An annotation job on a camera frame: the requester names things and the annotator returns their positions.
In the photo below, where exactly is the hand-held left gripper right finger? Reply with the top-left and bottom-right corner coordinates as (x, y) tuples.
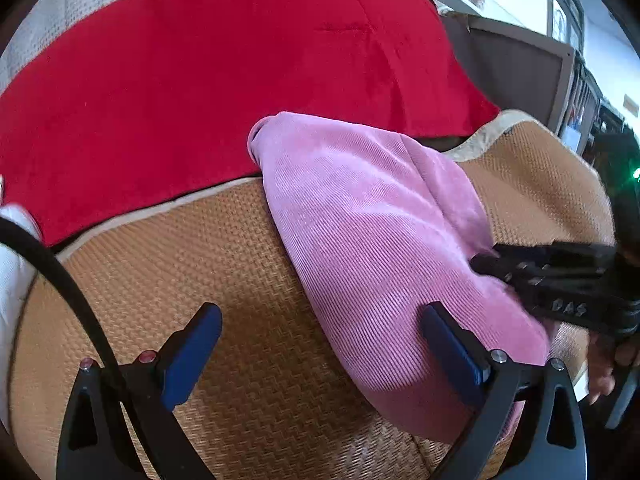
(420, 301), (588, 480)

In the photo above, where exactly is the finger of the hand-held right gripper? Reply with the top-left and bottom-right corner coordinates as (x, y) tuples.
(470, 254), (547, 308)
(492, 241), (556, 262)

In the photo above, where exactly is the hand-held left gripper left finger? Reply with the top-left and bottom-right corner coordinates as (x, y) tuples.
(55, 302), (223, 480)

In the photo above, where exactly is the pink corduroy garment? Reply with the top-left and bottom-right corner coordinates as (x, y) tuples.
(247, 110), (563, 446)

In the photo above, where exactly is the person's right hand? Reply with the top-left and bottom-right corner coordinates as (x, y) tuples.
(586, 329), (640, 406)

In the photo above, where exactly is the woven rattan mat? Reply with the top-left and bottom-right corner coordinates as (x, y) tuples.
(7, 110), (618, 480)

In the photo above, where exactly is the grey cabinet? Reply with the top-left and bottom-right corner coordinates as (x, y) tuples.
(440, 10), (576, 136)

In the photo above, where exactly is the white quilted jacket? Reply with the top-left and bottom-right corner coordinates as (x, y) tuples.
(0, 175), (43, 431)

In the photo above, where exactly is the dark framed window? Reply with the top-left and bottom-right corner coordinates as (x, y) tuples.
(546, 0), (587, 53)

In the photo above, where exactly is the red velvet blanket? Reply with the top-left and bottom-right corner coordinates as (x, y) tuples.
(0, 0), (501, 248)

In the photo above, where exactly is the black cable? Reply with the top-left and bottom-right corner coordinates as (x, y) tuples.
(0, 217), (121, 386)

